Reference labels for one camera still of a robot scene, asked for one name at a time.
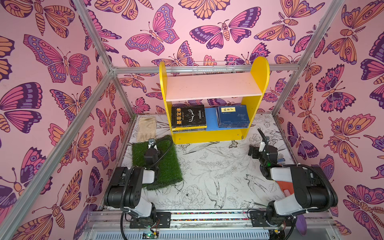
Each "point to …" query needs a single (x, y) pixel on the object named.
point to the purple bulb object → (301, 224)
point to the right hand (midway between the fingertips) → (259, 144)
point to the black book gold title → (188, 115)
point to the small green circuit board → (154, 235)
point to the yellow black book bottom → (187, 128)
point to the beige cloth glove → (146, 128)
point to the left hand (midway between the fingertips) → (155, 144)
